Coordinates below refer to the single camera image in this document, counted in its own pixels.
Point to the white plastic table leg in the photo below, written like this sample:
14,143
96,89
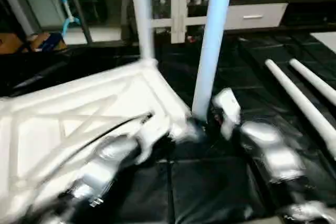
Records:
315,80
302,100
212,40
143,14

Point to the white plastic table top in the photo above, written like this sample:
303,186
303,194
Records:
68,114

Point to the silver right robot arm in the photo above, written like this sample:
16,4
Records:
273,156

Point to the black work mat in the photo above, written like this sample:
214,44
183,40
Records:
247,72

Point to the white drawer unit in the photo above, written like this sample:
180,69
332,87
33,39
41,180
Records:
254,17

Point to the white glass-door cabinet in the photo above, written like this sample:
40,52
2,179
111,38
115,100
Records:
178,3

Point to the white flat board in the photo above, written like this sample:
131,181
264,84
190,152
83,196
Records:
325,40

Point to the blue plastic bag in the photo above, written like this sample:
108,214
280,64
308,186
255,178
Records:
50,41

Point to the light blue hooked pole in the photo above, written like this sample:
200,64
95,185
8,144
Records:
67,9

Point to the brown cardboard box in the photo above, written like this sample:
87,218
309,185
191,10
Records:
10,43

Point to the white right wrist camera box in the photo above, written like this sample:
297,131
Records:
227,108

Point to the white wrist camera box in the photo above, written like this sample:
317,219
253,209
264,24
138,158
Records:
227,108
152,135

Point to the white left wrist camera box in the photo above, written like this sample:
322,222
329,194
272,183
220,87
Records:
152,135

